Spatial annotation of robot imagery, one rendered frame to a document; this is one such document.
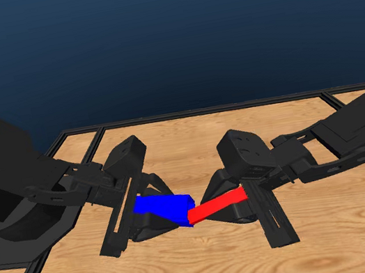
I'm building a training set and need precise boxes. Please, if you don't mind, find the thin red peg bar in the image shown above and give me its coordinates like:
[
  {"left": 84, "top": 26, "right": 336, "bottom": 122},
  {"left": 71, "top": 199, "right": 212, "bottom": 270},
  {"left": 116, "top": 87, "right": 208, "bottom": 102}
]
[{"left": 183, "top": 185, "right": 252, "bottom": 226}]

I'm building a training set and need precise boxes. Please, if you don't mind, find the blue hollow socket block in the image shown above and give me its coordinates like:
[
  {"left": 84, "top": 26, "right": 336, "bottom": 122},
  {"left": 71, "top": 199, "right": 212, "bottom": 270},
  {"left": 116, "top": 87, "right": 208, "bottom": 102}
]
[{"left": 131, "top": 187, "right": 199, "bottom": 237}]

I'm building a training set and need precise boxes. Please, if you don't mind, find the black table frame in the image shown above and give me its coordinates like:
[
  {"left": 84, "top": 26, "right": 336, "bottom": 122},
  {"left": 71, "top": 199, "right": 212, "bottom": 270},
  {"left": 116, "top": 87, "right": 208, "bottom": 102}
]
[{"left": 0, "top": 77, "right": 365, "bottom": 273}]

